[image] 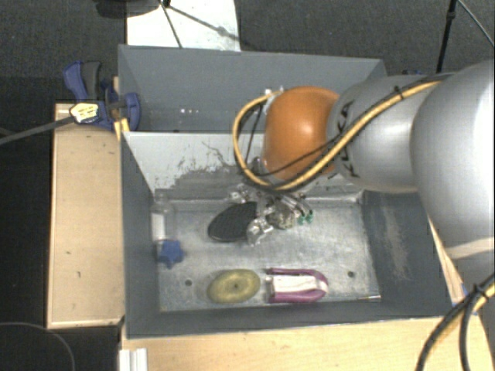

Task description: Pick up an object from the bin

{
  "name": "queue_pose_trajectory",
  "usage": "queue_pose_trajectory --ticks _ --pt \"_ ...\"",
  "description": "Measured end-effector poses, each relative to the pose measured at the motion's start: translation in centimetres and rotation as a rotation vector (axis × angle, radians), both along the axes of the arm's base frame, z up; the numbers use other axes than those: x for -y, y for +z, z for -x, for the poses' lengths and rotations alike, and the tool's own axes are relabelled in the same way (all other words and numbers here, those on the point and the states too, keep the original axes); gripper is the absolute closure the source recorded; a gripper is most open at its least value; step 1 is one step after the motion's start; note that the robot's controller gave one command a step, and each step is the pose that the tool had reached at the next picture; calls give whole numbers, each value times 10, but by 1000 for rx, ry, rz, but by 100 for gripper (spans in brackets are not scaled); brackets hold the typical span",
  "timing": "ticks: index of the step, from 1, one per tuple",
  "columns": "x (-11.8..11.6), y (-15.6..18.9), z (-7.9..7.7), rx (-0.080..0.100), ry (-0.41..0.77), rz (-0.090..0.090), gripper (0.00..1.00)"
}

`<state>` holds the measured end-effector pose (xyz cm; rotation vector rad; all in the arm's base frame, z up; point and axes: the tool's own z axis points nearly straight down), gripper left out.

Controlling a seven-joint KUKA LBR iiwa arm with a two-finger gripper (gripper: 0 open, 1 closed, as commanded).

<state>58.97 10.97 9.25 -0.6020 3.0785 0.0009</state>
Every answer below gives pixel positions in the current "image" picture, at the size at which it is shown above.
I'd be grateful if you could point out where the black oval mesh pad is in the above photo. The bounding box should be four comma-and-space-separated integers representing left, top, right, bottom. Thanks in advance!
207, 201, 259, 243

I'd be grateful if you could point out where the yellow-green round sponge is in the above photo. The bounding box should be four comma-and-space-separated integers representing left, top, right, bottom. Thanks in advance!
206, 268, 261, 305

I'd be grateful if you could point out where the grey metal bin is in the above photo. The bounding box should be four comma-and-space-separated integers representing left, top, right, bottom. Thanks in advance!
117, 44, 454, 339

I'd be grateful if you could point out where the clear glass jar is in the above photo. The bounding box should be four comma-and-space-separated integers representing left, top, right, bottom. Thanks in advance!
149, 191, 174, 243

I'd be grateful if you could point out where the blue star-shaped toy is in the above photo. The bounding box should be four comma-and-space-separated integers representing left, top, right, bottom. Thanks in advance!
155, 239, 186, 270

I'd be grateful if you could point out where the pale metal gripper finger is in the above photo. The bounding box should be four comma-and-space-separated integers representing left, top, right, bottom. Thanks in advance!
245, 216, 275, 247
228, 189, 251, 208

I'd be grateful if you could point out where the pale wood flat board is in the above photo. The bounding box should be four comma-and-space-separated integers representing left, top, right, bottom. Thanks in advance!
46, 102, 127, 330

